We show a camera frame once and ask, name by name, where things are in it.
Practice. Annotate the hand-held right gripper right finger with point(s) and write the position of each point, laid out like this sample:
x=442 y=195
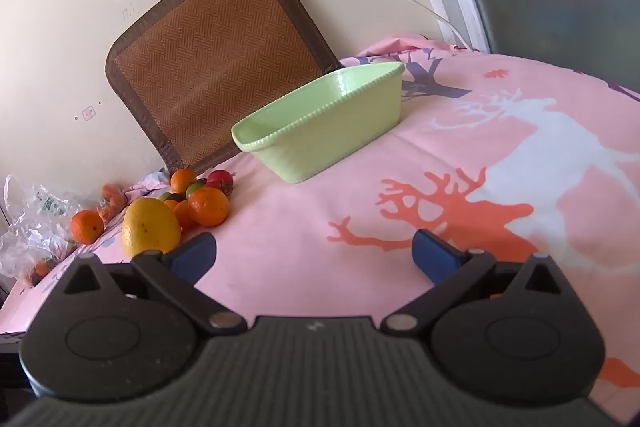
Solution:
x=434 y=257

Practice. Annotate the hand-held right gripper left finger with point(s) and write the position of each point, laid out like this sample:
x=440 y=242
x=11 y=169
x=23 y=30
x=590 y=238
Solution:
x=192 y=257

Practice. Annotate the large yellow grapefruit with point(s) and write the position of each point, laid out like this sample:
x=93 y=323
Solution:
x=150 y=227

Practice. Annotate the large orange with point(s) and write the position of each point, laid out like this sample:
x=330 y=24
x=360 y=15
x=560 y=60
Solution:
x=209 y=207

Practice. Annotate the small orange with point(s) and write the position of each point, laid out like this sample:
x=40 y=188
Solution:
x=171 y=205
x=41 y=268

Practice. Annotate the green tomato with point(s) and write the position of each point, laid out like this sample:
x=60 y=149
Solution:
x=194 y=190
x=164 y=196

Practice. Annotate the red tomato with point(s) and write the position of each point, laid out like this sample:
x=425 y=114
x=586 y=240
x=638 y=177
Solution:
x=220 y=179

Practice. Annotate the green plastic basket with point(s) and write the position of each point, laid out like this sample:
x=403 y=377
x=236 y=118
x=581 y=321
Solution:
x=320 y=142

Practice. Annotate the medium orange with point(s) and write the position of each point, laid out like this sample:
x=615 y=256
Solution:
x=182 y=180
x=184 y=216
x=86 y=227

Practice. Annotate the dark purple plum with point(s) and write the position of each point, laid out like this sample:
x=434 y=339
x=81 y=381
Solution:
x=176 y=197

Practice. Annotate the pink deer printed blanket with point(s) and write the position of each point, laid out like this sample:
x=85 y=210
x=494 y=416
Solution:
x=350 y=207

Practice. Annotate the clear plastic bag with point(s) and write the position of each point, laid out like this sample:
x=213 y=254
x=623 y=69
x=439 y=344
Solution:
x=30 y=227

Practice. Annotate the brown woven seat mat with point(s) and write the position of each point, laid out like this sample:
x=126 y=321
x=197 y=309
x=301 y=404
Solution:
x=215 y=57

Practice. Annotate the square wall sticker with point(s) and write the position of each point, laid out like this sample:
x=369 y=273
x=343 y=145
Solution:
x=89 y=113

